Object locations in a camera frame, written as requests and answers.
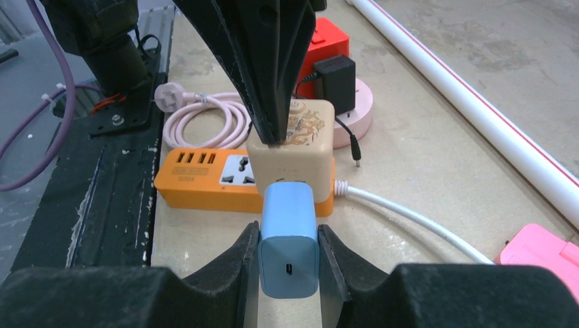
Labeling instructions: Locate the orange power strip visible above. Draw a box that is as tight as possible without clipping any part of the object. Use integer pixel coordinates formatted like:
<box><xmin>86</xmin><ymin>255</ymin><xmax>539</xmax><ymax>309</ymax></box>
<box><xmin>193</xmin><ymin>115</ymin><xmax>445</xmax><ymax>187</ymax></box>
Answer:
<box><xmin>154</xmin><ymin>148</ymin><xmax>496</xmax><ymax>266</ymax></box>

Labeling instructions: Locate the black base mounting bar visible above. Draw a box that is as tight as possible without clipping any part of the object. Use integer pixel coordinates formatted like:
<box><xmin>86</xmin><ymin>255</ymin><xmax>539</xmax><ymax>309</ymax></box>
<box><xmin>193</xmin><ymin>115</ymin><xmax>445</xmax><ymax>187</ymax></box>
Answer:
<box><xmin>12</xmin><ymin>102</ymin><xmax>163</xmax><ymax>271</ymax></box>

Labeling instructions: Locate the red cube socket adapter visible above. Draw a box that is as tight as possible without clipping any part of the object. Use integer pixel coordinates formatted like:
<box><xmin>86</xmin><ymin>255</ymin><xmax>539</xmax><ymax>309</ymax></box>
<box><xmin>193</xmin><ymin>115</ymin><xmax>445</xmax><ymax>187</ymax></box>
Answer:
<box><xmin>294</xmin><ymin>17</ymin><xmax>350</xmax><ymax>98</ymax></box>

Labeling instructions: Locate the pink square charger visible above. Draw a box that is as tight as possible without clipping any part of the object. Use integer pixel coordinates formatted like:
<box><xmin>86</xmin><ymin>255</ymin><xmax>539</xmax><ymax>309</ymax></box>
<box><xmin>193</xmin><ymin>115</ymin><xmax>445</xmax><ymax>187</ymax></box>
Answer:
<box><xmin>494</xmin><ymin>223</ymin><xmax>578</xmax><ymax>299</ymax></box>

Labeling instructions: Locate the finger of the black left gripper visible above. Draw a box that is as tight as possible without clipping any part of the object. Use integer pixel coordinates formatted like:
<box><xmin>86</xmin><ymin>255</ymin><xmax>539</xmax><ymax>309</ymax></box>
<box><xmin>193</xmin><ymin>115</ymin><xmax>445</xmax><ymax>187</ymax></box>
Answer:
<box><xmin>175</xmin><ymin>1</ymin><xmax>287</xmax><ymax>145</ymax></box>
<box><xmin>271</xmin><ymin>0</ymin><xmax>327</xmax><ymax>143</ymax></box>

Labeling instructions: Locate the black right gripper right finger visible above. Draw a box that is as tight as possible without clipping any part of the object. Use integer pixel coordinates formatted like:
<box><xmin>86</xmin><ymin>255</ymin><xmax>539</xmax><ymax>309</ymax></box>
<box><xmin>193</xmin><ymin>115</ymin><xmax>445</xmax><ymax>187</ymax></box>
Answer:
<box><xmin>318</xmin><ymin>225</ymin><xmax>578</xmax><ymax>327</ymax></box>

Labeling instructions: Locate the blue square charger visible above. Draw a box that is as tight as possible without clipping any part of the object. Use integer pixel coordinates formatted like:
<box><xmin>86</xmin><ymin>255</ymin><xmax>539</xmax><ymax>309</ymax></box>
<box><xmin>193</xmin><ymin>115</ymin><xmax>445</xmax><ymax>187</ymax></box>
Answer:
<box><xmin>257</xmin><ymin>182</ymin><xmax>320</xmax><ymax>299</ymax></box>

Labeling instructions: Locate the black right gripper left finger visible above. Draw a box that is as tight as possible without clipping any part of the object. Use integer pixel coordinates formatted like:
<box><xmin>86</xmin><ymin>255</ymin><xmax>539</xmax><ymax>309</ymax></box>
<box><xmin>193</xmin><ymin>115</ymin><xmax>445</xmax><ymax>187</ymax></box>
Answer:
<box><xmin>1</xmin><ymin>222</ymin><xmax>259</xmax><ymax>327</ymax></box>

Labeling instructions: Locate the black charger adapter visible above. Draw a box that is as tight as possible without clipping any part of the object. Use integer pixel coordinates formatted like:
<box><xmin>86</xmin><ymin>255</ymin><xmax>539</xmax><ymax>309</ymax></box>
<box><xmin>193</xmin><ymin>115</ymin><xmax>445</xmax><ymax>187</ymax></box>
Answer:
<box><xmin>293</xmin><ymin>55</ymin><xmax>362</xmax><ymax>167</ymax></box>

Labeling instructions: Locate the beige cube socket adapter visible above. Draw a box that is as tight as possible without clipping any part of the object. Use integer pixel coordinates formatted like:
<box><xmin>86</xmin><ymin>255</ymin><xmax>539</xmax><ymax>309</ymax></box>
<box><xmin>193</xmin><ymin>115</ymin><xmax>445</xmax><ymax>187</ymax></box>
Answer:
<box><xmin>246</xmin><ymin>99</ymin><xmax>335</xmax><ymax>203</ymax></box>

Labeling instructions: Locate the white PVC pipe frame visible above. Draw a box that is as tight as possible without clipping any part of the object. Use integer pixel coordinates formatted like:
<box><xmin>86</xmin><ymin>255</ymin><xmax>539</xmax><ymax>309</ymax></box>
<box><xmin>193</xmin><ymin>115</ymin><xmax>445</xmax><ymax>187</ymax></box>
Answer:
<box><xmin>349</xmin><ymin>1</ymin><xmax>578</xmax><ymax>226</ymax></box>

